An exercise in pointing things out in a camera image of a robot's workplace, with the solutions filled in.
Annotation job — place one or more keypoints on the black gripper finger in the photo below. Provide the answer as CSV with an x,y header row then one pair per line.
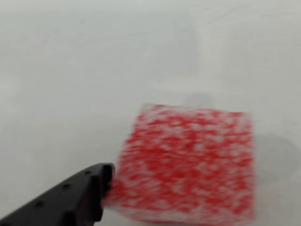
x,y
58,202

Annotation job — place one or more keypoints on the red white speckled foam cube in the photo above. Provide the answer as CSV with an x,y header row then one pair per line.
x,y
188,164

